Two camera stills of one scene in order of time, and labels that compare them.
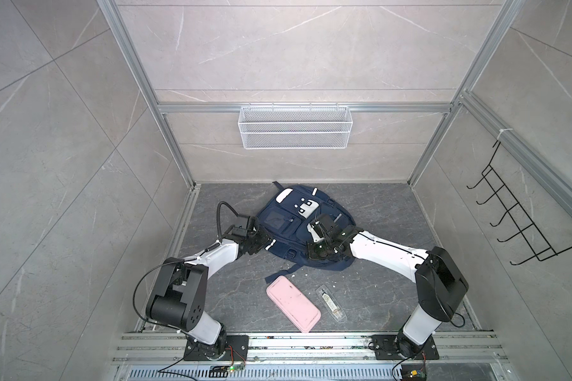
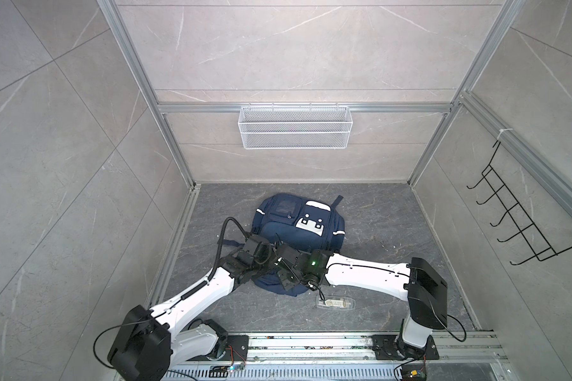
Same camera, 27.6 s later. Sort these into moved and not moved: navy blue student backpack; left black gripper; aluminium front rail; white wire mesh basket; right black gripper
Moved: right black gripper; navy blue student backpack; left black gripper
Not moved: aluminium front rail; white wire mesh basket
